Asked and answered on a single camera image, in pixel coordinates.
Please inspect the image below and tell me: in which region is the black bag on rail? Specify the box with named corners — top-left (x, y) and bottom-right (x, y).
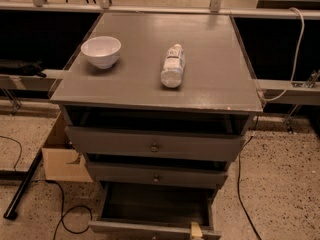
top-left (0, 59), bottom-right (47, 78)

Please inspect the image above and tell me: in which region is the clear plastic water bottle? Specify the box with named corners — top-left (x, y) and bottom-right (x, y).
top-left (160, 44), bottom-right (185, 88)

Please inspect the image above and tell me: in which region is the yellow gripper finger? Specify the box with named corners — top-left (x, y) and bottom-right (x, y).
top-left (190, 222), bottom-right (203, 240)

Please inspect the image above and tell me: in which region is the grey top drawer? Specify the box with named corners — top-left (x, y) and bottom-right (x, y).
top-left (65, 126), bottom-right (244, 161)

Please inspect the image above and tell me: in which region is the white cable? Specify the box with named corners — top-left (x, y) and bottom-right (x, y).
top-left (258, 6), bottom-right (306, 103)

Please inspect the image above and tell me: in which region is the grey middle drawer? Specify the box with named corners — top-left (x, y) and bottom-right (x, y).
top-left (87, 162), bottom-right (227, 189)

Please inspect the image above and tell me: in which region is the black floor cable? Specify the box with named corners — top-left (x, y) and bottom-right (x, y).
top-left (46, 179), bottom-right (93, 240)
top-left (234, 115), bottom-right (263, 240)

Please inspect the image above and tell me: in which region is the grey drawer cabinet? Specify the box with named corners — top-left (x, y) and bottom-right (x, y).
top-left (49, 11), bottom-right (264, 210)

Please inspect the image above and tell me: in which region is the black floor cable right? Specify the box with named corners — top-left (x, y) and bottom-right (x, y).
top-left (234, 115), bottom-right (263, 240)

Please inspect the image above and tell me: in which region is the white bowl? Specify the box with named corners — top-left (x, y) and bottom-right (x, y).
top-left (81, 36), bottom-right (121, 69)

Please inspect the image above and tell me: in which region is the cardboard box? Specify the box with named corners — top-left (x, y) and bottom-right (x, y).
top-left (41, 114), bottom-right (92, 183)

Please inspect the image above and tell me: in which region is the black floor cable left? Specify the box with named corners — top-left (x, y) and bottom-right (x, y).
top-left (46, 179), bottom-right (93, 240)

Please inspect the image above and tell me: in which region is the black metal bar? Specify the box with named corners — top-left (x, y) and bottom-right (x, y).
top-left (0, 150), bottom-right (42, 220)

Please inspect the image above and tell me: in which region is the grey drawer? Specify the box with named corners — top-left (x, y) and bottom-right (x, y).
top-left (65, 126), bottom-right (244, 161)
top-left (87, 162), bottom-right (227, 189)
top-left (89, 183), bottom-right (221, 240)

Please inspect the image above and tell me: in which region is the grey bottom drawer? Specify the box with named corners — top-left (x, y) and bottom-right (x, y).
top-left (89, 183), bottom-right (221, 240)

